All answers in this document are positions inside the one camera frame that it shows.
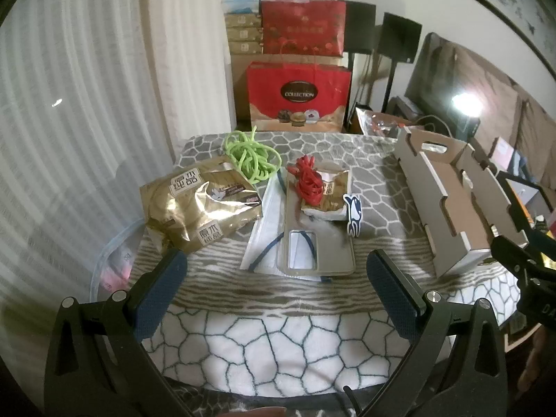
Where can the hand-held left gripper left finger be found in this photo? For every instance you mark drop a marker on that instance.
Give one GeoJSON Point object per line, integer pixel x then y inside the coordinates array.
{"type": "Point", "coordinates": [160, 295]}

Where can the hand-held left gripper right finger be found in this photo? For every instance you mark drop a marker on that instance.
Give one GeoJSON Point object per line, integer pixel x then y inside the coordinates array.
{"type": "Point", "coordinates": [391, 286]}

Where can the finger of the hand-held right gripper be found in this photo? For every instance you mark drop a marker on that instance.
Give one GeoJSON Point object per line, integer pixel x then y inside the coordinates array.
{"type": "Point", "coordinates": [519, 208]}
{"type": "Point", "coordinates": [510, 249]}

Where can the cardboard carrier box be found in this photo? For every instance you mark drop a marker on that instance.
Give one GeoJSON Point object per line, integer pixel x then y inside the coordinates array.
{"type": "Point", "coordinates": [451, 208]}

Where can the large gold snack bag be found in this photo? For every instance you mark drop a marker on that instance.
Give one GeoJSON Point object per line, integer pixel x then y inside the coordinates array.
{"type": "Point", "coordinates": [195, 208]}

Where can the clear plastic bag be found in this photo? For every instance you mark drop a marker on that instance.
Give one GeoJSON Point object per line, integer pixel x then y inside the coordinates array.
{"type": "Point", "coordinates": [113, 265]}

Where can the clear phone case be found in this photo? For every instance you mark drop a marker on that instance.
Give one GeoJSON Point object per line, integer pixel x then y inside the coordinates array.
{"type": "Point", "coordinates": [334, 252]}

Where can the blue white sticker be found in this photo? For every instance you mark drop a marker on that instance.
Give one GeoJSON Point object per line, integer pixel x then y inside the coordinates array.
{"type": "Point", "coordinates": [352, 215]}

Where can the brown sofa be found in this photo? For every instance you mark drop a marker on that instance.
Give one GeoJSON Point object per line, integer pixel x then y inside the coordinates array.
{"type": "Point", "coordinates": [521, 108]}

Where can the small gold packet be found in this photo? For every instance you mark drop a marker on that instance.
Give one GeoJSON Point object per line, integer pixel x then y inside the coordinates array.
{"type": "Point", "coordinates": [334, 184]}

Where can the red rubber bands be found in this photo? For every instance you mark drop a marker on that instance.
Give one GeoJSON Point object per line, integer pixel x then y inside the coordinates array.
{"type": "Point", "coordinates": [308, 182]}

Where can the white plastic pouch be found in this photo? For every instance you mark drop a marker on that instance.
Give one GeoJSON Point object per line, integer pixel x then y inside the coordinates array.
{"type": "Point", "coordinates": [269, 217]}

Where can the black television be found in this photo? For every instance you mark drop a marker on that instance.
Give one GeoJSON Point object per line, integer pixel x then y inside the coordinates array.
{"type": "Point", "coordinates": [434, 78]}

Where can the clear wrapped package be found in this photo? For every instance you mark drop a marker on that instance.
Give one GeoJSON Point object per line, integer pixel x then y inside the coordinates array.
{"type": "Point", "coordinates": [378, 121]}

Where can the black speaker on stand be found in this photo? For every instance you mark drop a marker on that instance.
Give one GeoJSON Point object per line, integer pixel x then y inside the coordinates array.
{"type": "Point", "coordinates": [360, 26]}
{"type": "Point", "coordinates": [399, 37]}

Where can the red gift bag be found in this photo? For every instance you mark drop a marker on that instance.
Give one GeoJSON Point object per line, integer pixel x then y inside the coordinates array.
{"type": "Point", "coordinates": [299, 82]}

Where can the cream curtain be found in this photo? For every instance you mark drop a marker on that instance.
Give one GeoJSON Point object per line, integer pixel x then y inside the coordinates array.
{"type": "Point", "coordinates": [191, 52]}

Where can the tan flat box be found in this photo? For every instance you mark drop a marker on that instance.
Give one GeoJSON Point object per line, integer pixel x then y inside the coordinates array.
{"type": "Point", "coordinates": [244, 34]}
{"type": "Point", "coordinates": [245, 48]}
{"type": "Point", "coordinates": [243, 20]}

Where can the red gift box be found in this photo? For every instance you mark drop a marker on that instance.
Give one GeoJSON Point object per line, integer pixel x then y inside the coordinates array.
{"type": "Point", "coordinates": [304, 26]}

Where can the blue tissue box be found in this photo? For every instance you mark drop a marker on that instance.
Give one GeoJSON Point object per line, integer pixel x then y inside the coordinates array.
{"type": "Point", "coordinates": [241, 2]}

